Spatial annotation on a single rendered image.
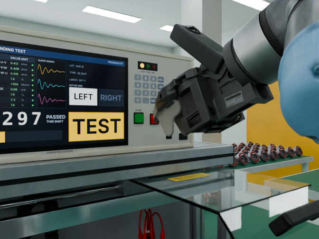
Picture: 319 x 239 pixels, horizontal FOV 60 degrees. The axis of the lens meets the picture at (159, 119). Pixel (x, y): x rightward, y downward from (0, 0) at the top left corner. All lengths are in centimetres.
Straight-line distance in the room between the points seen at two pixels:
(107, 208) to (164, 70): 30
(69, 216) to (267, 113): 389
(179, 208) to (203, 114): 49
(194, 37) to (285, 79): 22
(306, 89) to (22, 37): 41
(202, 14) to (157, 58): 405
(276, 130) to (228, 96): 381
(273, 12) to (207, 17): 439
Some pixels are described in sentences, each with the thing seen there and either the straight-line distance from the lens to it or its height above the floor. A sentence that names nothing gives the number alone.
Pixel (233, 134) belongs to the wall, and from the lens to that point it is 698.
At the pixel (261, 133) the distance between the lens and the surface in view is 428.
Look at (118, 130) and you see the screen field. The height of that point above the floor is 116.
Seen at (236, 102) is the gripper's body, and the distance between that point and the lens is 34.
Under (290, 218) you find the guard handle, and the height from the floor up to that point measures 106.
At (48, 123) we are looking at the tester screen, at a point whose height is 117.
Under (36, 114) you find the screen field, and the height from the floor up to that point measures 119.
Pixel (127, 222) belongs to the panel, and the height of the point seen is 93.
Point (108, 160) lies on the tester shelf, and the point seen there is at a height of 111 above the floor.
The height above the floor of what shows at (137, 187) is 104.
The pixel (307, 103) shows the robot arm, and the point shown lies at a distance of 19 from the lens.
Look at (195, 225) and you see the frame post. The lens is 78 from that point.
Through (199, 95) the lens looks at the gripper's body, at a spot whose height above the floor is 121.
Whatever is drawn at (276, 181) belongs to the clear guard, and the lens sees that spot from 57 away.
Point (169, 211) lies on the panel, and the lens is 79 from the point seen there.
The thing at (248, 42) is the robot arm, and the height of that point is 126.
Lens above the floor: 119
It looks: 1 degrees down
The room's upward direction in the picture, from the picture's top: straight up
